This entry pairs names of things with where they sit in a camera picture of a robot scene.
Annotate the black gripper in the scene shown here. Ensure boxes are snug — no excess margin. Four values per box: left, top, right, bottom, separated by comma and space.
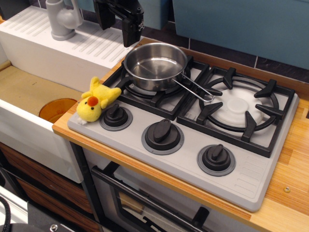
93, 0, 144, 47

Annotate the stainless steel pan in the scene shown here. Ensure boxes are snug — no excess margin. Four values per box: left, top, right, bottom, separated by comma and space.
124, 43, 214, 102

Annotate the black left stove knob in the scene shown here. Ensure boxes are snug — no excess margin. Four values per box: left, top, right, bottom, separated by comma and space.
99, 103, 133, 131

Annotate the black stove knob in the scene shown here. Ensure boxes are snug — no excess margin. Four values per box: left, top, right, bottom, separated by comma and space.
197, 144, 236, 177
99, 103, 133, 131
141, 118, 184, 156

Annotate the black middle stove knob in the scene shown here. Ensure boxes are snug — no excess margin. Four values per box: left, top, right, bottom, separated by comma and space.
141, 118, 184, 156

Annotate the grey toy stove top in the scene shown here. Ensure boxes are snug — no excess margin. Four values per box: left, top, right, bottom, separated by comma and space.
67, 44, 300, 213

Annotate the black right stove knob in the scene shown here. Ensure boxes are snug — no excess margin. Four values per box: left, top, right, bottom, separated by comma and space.
197, 144, 236, 177

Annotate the grey toy faucet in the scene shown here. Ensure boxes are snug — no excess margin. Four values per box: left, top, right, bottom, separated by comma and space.
45, 0, 83, 41

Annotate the yellow stuffed duck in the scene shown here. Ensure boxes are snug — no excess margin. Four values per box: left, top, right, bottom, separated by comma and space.
76, 76, 122, 125

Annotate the white toy sink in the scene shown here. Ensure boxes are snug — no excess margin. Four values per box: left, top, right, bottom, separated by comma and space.
0, 6, 129, 183

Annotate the black left burner grate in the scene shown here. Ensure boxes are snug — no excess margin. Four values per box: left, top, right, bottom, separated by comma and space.
103, 56, 210, 120

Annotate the black burner grate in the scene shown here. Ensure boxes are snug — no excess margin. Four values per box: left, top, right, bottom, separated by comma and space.
103, 56, 210, 120
177, 67, 299, 158

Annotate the orange plastic plate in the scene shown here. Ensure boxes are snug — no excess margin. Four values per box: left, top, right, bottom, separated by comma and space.
39, 98, 77, 123

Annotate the black right burner grate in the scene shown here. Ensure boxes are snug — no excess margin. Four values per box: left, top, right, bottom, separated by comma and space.
177, 67, 299, 158

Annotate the toy oven door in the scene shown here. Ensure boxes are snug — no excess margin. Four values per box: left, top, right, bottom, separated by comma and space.
91, 162, 209, 232

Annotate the wooden drawer cabinet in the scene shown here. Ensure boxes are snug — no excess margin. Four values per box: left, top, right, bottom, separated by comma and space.
0, 144, 102, 232

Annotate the black braided cable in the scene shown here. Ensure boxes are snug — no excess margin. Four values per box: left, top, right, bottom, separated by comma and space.
0, 195, 12, 232

